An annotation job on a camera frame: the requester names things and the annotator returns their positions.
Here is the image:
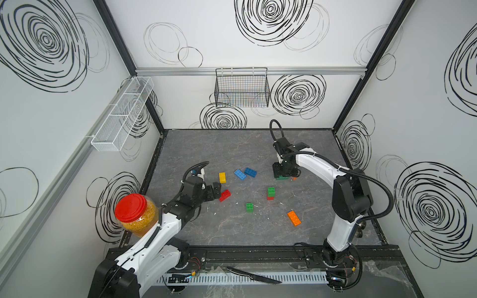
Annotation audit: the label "green small lego brick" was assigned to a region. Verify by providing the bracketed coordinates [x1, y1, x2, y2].
[246, 202, 254, 213]
[267, 187, 276, 197]

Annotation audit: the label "orange long lego brick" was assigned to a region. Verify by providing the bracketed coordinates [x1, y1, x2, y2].
[287, 211, 301, 227]

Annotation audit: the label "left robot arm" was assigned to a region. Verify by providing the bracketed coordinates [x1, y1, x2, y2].
[88, 175, 222, 298]

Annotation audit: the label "red long lego brick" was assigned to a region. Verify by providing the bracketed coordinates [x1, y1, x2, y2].
[219, 190, 232, 202]

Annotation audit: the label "yellow lego brick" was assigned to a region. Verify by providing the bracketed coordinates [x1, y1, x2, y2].
[219, 172, 227, 184]

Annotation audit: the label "dark blue lego brick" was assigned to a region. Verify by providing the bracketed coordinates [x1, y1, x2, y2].
[244, 168, 257, 178]

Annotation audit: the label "light blue lego brick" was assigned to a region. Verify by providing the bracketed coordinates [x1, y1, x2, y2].
[234, 170, 247, 181]

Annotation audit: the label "red-lidded jar yellow contents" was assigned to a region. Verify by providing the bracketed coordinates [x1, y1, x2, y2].
[114, 194, 159, 238]

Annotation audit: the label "glass bottle tan lid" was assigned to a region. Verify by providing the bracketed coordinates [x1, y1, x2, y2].
[355, 222, 366, 238]

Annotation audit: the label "black knife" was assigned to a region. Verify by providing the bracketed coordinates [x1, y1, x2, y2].
[226, 266, 282, 284]

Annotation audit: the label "white slotted cable duct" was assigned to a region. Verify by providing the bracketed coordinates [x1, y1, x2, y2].
[154, 271, 329, 286]

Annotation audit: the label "black wire basket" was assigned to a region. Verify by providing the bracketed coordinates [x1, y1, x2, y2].
[214, 67, 271, 108]

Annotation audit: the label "clear plastic wall shelf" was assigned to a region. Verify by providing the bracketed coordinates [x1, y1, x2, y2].
[91, 76, 154, 152]

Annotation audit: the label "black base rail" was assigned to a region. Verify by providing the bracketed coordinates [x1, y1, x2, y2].
[181, 245, 404, 269]

